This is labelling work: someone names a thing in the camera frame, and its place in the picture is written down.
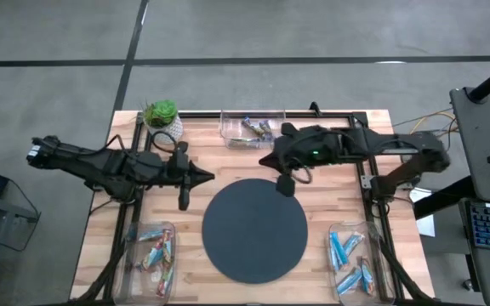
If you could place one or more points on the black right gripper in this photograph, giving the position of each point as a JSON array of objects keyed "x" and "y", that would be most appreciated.
[{"x": 317, "y": 146}]

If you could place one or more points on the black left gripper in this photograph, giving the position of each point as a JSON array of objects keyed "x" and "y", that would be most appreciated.
[{"x": 168, "y": 170}]

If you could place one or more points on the teal granola bar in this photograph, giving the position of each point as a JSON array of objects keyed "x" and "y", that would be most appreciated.
[{"x": 149, "y": 235}]

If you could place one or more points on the blue granola bar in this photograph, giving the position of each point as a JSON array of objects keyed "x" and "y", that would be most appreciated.
[
  {"x": 145, "y": 265},
  {"x": 349, "y": 282},
  {"x": 333, "y": 263},
  {"x": 355, "y": 242},
  {"x": 167, "y": 246}
]

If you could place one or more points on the red and green granola bar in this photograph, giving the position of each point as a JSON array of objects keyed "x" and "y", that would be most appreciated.
[{"x": 165, "y": 280}]

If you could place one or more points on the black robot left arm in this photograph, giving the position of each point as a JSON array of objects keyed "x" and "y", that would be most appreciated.
[{"x": 100, "y": 163}]

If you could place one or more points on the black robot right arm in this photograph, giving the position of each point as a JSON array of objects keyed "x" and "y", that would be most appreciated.
[{"x": 398, "y": 146}]

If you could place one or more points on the small black clamp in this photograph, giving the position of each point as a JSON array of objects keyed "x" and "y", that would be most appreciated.
[{"x": 314, "y": 108}]

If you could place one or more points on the clear plastic bin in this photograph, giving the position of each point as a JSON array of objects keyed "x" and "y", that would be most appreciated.
[
  {"x": 381, "y": 238},
  {"x": 130, "y": 293},
  {"x": 232, "y": 127}
]

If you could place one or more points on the succulent in white patterned pot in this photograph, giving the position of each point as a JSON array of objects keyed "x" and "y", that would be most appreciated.
[{"x": 162, "y": 115}]

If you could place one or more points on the dark round plate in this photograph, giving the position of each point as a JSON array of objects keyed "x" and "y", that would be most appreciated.
[{"x": 253, "y": 238}]

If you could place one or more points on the white paper sheet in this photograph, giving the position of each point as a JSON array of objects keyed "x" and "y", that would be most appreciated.
[
  {"x": 425, "y": 227},
  {"x": 418, "y": 195}
]

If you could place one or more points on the dark grey workstation desk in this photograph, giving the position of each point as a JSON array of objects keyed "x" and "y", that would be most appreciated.
[{"x": 479, "y": 115}]

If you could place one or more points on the silver metal bracket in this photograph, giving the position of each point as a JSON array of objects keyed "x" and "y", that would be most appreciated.
[{"x": 366, "y": 183}]

